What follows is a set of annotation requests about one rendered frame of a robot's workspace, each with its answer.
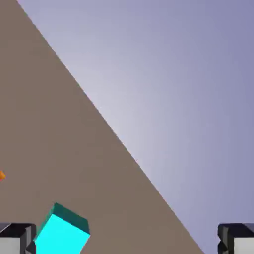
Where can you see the small orange cube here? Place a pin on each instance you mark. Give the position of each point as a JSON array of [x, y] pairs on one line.
[[1, 175]]

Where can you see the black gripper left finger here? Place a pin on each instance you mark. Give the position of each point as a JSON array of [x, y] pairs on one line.
[[15, 236]]

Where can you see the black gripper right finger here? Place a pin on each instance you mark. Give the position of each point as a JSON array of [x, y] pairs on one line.
[[236, 236]]

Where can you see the small cyan cube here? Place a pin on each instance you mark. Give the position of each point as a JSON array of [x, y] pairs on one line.
[[61, 234]]

